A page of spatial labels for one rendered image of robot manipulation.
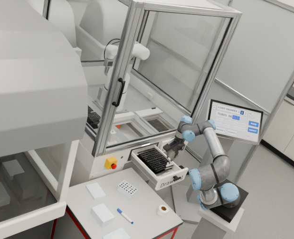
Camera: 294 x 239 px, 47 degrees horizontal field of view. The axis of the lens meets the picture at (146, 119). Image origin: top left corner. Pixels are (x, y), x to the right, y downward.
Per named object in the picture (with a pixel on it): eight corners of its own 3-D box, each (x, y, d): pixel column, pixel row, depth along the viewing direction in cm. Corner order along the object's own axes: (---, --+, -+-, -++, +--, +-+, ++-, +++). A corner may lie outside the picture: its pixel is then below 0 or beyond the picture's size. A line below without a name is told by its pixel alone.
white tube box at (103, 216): (113, 222, 207) (115, 216, 204) (101, 228, 201) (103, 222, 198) (101, 208, 214) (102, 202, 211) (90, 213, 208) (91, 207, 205)
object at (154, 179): (181, 177, 252) (184, 171, 249) (156, 187, 235) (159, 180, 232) (147, 145, 274) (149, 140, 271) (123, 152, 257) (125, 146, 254)
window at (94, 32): (98, 136, 221) (131, 6, 179) (97, 136, 221) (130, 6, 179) (39, 74, 270) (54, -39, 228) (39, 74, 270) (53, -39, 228)
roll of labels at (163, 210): (155, 210, 226) (156, 206, 224) (163, 207, 230) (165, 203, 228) (160, 217, 221) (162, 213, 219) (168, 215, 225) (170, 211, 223)
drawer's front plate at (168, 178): (184, 179, 253) (188, 168, 247) (156, 190, 233) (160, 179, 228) (182, 178, 254) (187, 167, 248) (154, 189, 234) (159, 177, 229)
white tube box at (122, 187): (137, 193, 235) (138, 188, 233) (130, 198, 228) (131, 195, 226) (123, 183, 239) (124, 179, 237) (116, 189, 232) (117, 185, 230)
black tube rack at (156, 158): (170, 171, 253) (173, 165, 250) (153, 178, 242) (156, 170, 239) (152, 153, 266) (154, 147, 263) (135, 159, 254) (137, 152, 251)
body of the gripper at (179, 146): (183, 151, 241) (188, 137, 235) (175, 153, 235) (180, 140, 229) (175, 144, 245) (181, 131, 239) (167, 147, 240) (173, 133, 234)
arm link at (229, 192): (241, 200, 227) (241, 197, 215) (222, 206, 228) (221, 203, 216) (234, 183, 232) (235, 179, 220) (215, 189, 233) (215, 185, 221)
